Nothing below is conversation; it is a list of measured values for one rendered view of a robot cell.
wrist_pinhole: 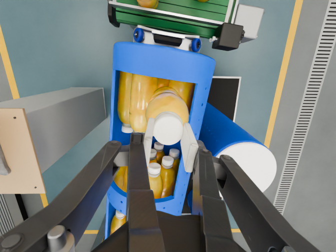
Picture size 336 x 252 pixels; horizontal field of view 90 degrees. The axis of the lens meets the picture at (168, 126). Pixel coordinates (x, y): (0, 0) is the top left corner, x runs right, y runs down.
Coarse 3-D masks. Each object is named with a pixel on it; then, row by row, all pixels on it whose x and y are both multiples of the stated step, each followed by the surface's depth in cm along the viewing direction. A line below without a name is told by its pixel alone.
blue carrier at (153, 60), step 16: (128, 48) 37; (144, 48) 35; (160, 48) 35; (176, 48) 35; (112, 64) 44; (128, 64) 38; (144, 64) 36; (160, 64) 36; (176, 64) 36; (192, 64) 37; (208, 64) 40; (112, 80) 45; (192, 80) 39; (208, 80) 43; (112, 96) 47; (112, 112) 48; (192, 112) 42; (112, 128) 50; (192, 128) 45; (176, 144) 68; (112, 192) 51; (176, 192) 50; (112, 208) 70; (160, 208) 49; (176, 208) 54
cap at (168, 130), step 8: (160, 120) 21; (168, 120) 21; (176, 120) 21; (160, 128) 21; (168, 128) 21; (176, 128) 21; (160, 136) 21; (168, 136) 21; (176, 136) 21; (168, 144) 22
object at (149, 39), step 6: (144, 30) 60; (150, 30) 59; (150, 36) 61; (186, 36) 60; (192, 36) 59; (198, 36) 58; (144, 42) 62; (150, 42) 62; (186, 42) 62; (180, 48) 63; (186, 48) 63
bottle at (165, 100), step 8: (160, 88) 37; (168, 88) 35; (152, 96) 31; (160, 96) 26; (168, 96) 26; (176, 96) 27; (152, 104) 25; (160, 104) 24; (168, 104) 24; (176, 104) 24; (184, 104) 26; (152, 112) 24; (160, 112) 24; (168, 112) 22; (176, 112) 24; (184, 112) 25; (184, 120) 25
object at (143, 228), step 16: (128, 160) 13; (144, 160) 12; (128, 176) 11; (144, 176) 10; (128, 192) 9; (144, 192) 8; (128, 208) 8; (144, 208) 8; (128, 224) 7; (144, 224) 7; (128, 240) 6; (144, 240) 6; (160, 240) 6
